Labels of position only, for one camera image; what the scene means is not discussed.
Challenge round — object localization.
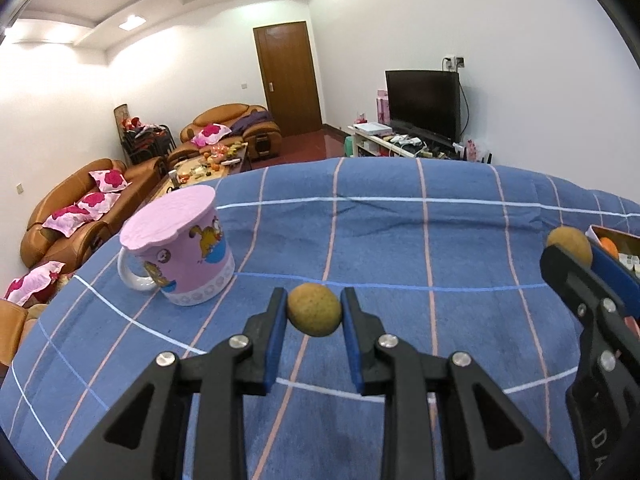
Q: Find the pink floral cushion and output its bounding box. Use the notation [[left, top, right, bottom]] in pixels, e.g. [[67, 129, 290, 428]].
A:
[[75, 191, 121, 216], [5, 261, 66, 306], [192, 123, 232, 148], [89, 169, 132, 193], [42, 205, 96, 236]]

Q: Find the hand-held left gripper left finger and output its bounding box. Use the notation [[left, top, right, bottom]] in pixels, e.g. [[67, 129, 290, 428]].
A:
[[57, 288, 288, 480]]

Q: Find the black television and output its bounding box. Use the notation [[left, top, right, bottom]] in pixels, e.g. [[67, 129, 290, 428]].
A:
[[385, 69, 461, 145]]

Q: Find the black power cable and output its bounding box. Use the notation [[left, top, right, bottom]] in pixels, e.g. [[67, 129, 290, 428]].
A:
[[457, 67, 472, 142]]

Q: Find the white flat box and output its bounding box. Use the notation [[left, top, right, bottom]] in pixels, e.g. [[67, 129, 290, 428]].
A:
[[352, 121, 393, 136]]

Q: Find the brown wooden door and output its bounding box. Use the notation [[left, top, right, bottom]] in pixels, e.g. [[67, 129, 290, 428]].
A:
[[253, 21, 323, 138]]

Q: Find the pink cartoon mug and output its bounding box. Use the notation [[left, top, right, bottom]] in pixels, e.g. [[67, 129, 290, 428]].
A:
[[117, 205, 236, 307]]

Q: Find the brown leather armchair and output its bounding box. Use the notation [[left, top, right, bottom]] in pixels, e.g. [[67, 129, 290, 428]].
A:
[[167, 104, 283, 168]]

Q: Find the white television stand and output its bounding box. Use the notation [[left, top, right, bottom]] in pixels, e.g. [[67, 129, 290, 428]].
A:
[[347, 125, 461, 161]]

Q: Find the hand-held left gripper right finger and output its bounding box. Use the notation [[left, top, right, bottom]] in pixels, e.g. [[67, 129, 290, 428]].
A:
[[341, 288, 573, 480]]

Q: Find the pink mug lid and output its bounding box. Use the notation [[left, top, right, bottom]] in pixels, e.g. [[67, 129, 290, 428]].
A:
[[120, 185, 219, 251]]

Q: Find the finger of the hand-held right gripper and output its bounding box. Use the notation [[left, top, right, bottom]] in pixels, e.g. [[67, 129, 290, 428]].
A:
[[590, 242, 640, 336], [540, 246, 623, 378]]

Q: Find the pink plastic bag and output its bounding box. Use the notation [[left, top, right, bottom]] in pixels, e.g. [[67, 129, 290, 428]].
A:
[[462, 137, 493, 163]]

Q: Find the brown leather sofa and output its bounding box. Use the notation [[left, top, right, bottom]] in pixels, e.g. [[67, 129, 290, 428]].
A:
[[21, 158, 168, 268], [0, 270, 76, 378]]

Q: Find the purple cloth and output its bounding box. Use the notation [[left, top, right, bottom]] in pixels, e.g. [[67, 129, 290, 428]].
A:
[[231, 112, 273, 136]]

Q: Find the cluttered coffee table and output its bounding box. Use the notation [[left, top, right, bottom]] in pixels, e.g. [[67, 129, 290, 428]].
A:
[[150, 142, 251, 201]]

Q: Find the blue plaid blanket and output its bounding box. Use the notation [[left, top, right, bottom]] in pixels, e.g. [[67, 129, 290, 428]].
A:
[[0, 156, 640, 480]]

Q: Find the pink tin box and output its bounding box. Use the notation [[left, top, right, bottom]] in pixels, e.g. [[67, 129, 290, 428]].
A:
[[585, 225, 640, 281]]

